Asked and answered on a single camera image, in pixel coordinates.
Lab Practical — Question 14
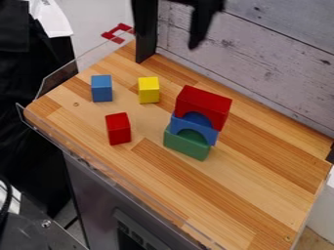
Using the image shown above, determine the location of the red cube block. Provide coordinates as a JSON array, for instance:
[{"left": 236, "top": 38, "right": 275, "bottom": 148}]
[{"left": 104, "top": 111, "right": 134, "bottom": 146}]

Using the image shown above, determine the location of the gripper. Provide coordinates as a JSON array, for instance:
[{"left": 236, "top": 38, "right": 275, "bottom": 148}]
[{"left": 160, "top": 0, "right": 229, "bottom": 51}]

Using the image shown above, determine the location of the green arch block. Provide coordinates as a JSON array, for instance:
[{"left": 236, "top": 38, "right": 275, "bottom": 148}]
[{"left": 161, "top": 126, "right": 213, "bottom": 162}]

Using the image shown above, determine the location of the red arch block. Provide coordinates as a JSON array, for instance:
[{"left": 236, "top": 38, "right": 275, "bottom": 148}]
[{"left": 173, "top": 84, "right": 234, "bottom": 133}]

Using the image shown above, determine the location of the blue arch block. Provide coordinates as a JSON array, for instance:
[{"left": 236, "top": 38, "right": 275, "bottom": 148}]
[{"left": 167, "top": 110, "right": 223, "bottom": 146}]

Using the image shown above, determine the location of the black upright post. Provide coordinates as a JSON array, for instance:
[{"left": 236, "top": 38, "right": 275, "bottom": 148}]
[{"left": 130, "top": 0, "right": 161, "bottom": 64}]

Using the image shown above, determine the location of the blue cube block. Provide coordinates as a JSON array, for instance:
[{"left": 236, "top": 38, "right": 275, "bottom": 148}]
[{"left": 90, "top": 74, "right": 115, "bottom": 104}]

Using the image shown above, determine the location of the yellow cube block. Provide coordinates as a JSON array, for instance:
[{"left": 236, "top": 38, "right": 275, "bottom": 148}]
[{"left": 137, "top": 76, "right": 162, "bottom": 105}]

